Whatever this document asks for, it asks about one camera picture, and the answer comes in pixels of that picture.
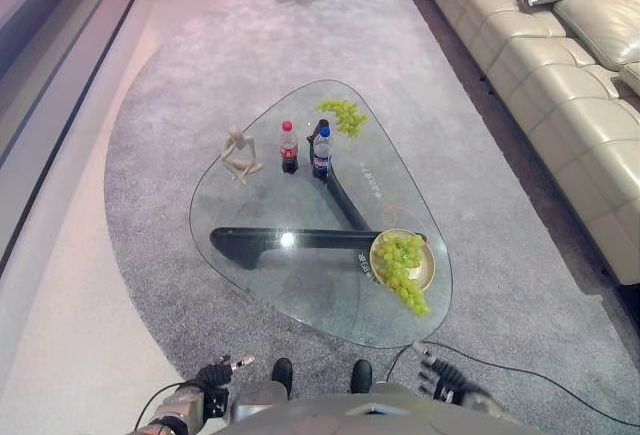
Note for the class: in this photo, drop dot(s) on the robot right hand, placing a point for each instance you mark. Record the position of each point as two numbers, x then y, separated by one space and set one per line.
437 372

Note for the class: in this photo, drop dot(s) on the cream round plate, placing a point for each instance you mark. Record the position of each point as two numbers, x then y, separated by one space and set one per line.
422 262

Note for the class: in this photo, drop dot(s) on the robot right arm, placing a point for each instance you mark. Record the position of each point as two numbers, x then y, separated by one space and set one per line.
482 402

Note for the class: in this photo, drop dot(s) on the grey carpet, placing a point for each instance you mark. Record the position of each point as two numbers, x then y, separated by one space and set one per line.
250 55

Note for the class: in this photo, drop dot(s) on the blue cap cola bottle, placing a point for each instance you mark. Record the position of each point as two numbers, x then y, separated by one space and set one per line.
322 152

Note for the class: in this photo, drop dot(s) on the long low cabinet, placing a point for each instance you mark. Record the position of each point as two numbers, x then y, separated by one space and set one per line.
40 55

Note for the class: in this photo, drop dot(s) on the beige leather sofa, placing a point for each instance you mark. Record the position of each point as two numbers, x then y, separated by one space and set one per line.
565 100

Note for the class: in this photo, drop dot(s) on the wooden mannequin figure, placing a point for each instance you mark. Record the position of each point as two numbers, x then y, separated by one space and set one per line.
240 155

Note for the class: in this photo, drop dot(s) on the glass coffee table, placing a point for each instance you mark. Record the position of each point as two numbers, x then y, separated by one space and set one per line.
280 280

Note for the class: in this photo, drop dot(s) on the green grape bunch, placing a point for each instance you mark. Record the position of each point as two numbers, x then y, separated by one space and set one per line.
401 267
346 115

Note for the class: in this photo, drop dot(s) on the robot body and legs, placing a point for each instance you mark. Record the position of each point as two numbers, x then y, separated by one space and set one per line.
350 405

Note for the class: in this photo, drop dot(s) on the black table base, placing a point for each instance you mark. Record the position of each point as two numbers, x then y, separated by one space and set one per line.
300 242

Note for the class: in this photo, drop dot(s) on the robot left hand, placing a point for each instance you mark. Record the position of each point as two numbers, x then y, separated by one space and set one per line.
216 374

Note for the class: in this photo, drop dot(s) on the red cap cola bottle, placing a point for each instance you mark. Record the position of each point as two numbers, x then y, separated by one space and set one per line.
288 147

